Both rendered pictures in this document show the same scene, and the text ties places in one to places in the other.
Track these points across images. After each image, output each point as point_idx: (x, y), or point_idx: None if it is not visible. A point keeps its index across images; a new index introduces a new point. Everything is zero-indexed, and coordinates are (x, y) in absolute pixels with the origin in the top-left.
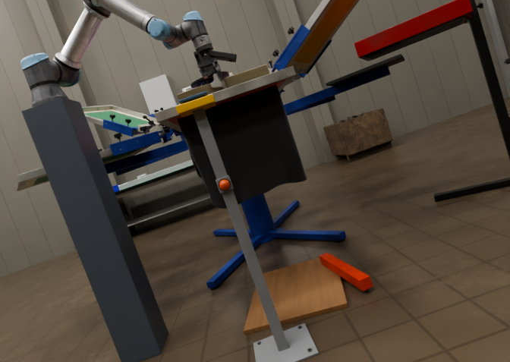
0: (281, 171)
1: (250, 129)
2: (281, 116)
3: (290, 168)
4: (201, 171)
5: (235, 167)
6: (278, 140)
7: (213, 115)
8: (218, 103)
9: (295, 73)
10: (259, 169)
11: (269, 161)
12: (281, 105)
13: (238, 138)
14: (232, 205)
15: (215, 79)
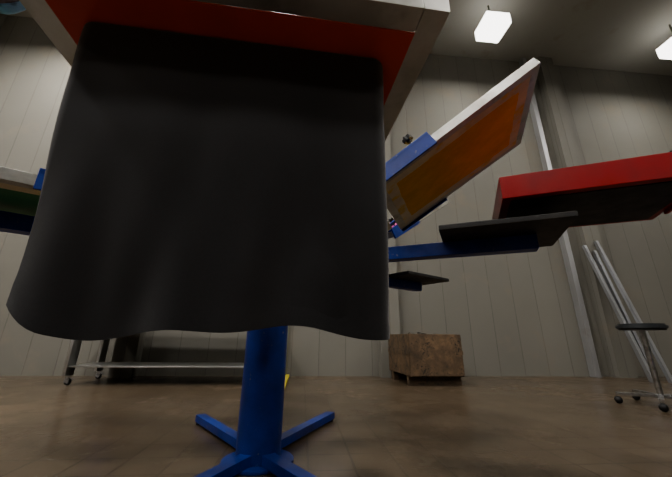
0: (315, 280)
1: (268, 120)
2: (369, 127)
3: (345, 280)
4: (49, 171)
5: (168, 204)
6: (338, 182)
7: (185, 51)
8: (211, 15)
9: (449, 10)
10: (241, 242)
11: (286, 232)
12: (380, 104)
13: (223, 129)
14: None
15: None
